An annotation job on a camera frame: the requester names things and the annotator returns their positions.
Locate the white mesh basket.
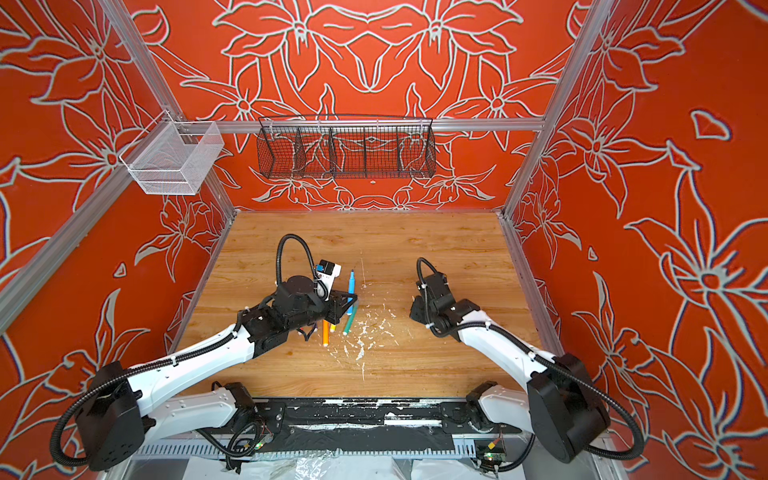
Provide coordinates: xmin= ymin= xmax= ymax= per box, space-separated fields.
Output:
xmin=119 ymin=111 xmax=224 ymax=196

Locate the green highlighter pen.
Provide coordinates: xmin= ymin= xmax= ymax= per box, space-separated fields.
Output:
xmin=343 ymin=304 xmax=359 ymax=336

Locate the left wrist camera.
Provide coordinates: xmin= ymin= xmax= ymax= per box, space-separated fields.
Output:
xmin=315 ymin=260 xmax=342 ymax=300

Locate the blue highlighter pen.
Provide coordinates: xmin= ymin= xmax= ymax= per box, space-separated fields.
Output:
xmin=346 ymin=269 xmax=356 ymax=316

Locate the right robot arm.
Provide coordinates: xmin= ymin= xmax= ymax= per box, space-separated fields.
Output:
xmin=410 ymin=272 xmax=646 ymax=463

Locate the black wire basket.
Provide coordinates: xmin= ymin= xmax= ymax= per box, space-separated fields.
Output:
xmin=256 ymin=114 xmax=437 ymax=180

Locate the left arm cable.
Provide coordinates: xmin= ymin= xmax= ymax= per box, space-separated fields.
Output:
xmin=275 ymin=233 xmax=319 ymax=286

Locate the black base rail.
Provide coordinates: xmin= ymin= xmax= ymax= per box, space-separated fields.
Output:
xmin=200 ymin=397 xmax=523 ymax=454

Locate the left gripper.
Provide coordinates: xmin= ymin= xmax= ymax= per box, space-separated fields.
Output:
xmin=287 ymin=288 xmax=359 ymax=334

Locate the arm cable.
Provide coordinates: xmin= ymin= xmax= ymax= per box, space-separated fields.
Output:
xmin=415 ymin=257 xmax=646 ymax=462
xmin=275 ymin=233 xmax=319 ymax=286

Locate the orange highlighter pen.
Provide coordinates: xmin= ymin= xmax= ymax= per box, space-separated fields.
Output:
xmin=322 ymin=320 xmax=331 ymax=347

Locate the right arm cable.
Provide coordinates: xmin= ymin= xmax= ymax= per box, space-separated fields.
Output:
xmin=415 ymin=257 xmax=646 ymax=462

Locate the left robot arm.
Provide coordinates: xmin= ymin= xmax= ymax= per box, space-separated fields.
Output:
xmin=49 ymin=275 xmax=358 ymax=471

